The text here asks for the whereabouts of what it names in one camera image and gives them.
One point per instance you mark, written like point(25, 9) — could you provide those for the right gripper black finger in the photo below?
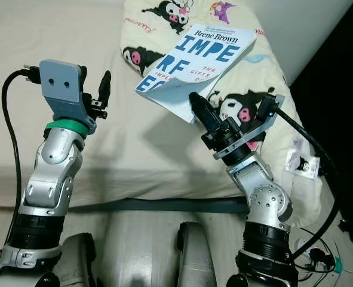
point(203, 110)

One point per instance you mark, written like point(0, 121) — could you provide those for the white book with blue title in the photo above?
point(206, 51)

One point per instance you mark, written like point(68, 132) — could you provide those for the cream cartoon print blanket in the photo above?
point(266, 78)

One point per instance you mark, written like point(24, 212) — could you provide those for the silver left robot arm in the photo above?
point(51, 179)

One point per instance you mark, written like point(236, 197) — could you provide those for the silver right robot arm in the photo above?
point(269, 203)

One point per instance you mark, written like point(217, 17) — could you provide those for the mattress with cream sheet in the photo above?
point(140, 155)

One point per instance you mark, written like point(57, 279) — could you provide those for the white blanket label tag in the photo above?
point(301, 156)

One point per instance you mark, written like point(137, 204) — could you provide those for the black cabinet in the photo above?
point(343, 89)

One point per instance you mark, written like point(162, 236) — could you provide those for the grey right robot leg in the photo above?
point(197, 263)

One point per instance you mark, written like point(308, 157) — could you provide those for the grey robot leg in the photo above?
point(197, 263)
point(86, 263)

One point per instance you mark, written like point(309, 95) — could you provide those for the grey left robot leg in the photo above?
point(86, 263)

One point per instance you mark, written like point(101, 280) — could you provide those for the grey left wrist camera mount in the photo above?
point(60, 86)

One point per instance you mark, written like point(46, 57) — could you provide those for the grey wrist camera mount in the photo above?
point(60, 86)
point(260, 128)

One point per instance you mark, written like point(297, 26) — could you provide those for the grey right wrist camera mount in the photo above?
point(260, 128)

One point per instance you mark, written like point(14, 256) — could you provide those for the dark bed frame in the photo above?
point(170, 205)

